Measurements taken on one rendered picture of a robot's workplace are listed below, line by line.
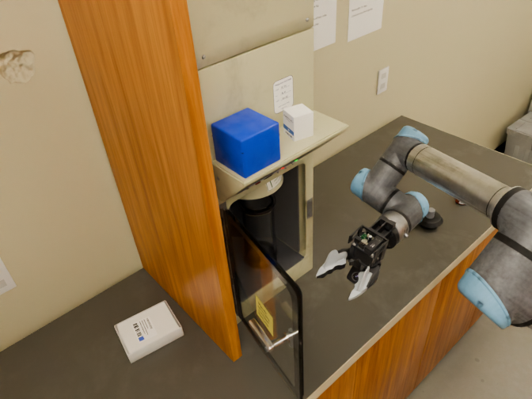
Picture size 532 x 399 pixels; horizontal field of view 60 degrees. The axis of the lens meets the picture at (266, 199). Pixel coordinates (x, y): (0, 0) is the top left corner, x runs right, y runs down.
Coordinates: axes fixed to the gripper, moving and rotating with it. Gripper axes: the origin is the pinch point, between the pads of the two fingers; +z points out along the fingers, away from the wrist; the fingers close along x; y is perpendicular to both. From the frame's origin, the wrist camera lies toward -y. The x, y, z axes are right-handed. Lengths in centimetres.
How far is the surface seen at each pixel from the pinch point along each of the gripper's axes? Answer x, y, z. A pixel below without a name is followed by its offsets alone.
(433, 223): -3, -29, -67
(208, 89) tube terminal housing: -33.3, 36.0, 4.0
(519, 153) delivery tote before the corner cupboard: -16, -110, -267
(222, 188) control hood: -27.9, 15.2, 6.3
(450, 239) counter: 4, -32, -67
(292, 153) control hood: -19.8, 21.8, -7.0
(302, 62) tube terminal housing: -31, 34, -22
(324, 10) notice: -67, 22, -80
